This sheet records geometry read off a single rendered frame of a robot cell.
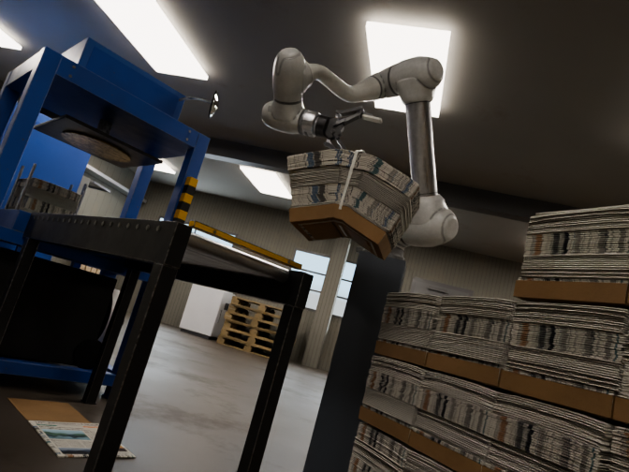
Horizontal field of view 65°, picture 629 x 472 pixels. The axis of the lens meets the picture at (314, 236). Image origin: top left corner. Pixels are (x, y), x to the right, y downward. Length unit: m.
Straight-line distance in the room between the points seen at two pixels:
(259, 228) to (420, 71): 8.62
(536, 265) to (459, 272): 8.49
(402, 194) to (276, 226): 8.88
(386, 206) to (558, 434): 0.74
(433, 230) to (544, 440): 0.99
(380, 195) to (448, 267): 8.36
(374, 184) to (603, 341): 0.73
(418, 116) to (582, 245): 0.96
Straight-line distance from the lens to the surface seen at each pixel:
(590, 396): 1.20
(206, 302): 9.55
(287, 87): 1.72
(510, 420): 1.31
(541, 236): 1.38
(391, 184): 1.50
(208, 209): 10.92
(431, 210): 2.00
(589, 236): 1.30
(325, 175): 1.54
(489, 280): 9.88
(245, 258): 1.57
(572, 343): 1.25
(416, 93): 2.03
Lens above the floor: 0.61
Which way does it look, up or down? 11 degrees up
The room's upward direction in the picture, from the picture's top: 16 degrees clockwise
